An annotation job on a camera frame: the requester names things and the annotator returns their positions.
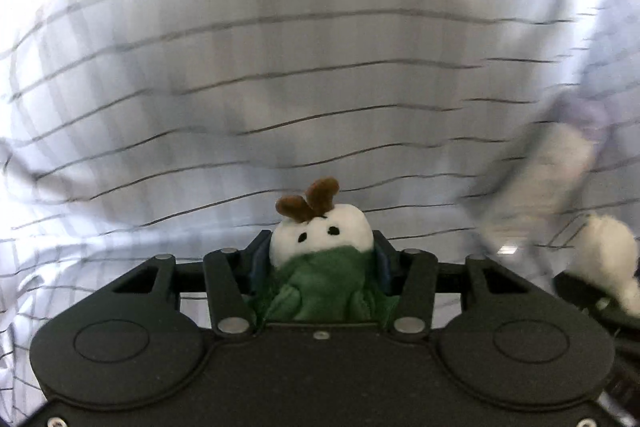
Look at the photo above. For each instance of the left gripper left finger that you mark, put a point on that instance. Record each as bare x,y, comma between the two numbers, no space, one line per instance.
232,279

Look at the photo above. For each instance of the blue checked cloth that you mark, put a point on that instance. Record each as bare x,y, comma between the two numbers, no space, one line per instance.
131,128

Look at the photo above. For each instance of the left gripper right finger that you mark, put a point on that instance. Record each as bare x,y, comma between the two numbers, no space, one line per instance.
409,279

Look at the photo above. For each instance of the green white plush toy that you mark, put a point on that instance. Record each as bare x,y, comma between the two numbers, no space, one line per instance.
322,266

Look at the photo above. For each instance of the white bunny plush toy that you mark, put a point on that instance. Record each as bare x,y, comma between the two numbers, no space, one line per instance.
607,257

